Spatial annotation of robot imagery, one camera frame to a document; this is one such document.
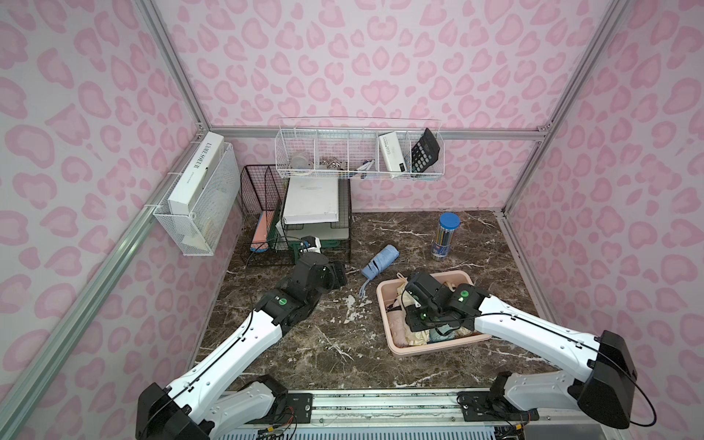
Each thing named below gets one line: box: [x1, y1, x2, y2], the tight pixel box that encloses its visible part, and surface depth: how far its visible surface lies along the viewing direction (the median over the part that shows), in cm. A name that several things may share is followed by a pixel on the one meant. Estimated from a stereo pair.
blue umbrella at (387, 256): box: [359, 243, 400, 298], surface depth 102 cm
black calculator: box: [410, 127, 441, 173], surface depth 93 cm
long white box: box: [166, 131, 225, 214], surface depth 71 cm
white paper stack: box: [283, 176, 340, 225], surface depth 93 cm
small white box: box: [378, 131, 407, 174], surface depth 94 cm
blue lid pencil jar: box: [430, 211, 462, 261], surface depth 97 cm
